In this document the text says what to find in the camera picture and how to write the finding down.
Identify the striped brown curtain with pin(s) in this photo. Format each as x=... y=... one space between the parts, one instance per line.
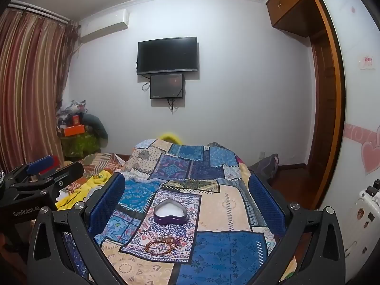
x=26 y=89

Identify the pink heart wall sticker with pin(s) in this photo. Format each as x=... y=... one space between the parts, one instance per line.
x=371 y=157

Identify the pile of printed bags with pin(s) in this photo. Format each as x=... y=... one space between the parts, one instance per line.
x=69 y=109

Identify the pink paper wall notice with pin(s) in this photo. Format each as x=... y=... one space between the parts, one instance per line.
x=366 y=62

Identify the wooden door frame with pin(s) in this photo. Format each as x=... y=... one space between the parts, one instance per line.
x=329 y=109

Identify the dark green cloth bundle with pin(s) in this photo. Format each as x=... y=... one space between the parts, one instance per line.
x=96 y=126

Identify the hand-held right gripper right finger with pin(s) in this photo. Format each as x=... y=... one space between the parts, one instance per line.
x=267 y=204

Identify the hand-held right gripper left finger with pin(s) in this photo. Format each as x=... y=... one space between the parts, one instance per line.
x=108 y=204

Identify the white air conditioner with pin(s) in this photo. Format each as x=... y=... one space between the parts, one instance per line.
x=104 y=25

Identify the yellow fluffy object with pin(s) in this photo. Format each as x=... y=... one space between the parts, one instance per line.
x=169 y=137

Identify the white plastic appliance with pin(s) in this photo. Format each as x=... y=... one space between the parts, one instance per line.
x=365 y=213

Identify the flat orange box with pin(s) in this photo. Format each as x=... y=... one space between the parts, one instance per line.
x=72 y=130

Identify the wooden overhead cabinet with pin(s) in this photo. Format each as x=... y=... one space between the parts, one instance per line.
x=291 y=3

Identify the small black monitor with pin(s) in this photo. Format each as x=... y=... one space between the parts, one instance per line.
x=166 y=86

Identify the purple heart-shaped jewelry box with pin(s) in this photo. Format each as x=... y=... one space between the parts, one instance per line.
x=169 y=210

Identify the yellow blanket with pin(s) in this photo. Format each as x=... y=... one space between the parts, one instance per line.
x=80 y=190

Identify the grey bag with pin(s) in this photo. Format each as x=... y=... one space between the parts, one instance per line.
x=265 y=167

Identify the green cloth-covered table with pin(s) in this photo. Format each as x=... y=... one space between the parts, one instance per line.
x=80 y=145

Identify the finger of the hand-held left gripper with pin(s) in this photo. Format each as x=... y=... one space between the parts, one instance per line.
x=40 y=164
x=69 y=172

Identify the blue patchwork blanket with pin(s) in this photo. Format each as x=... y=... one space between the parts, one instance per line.
x=225 y=207

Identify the brown striped quilt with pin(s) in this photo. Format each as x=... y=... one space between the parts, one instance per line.
x=101 y=160

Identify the small orange box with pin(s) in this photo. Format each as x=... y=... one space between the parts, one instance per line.
x=76 y=119

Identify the black wall television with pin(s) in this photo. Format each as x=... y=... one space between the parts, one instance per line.
x=166 y=55

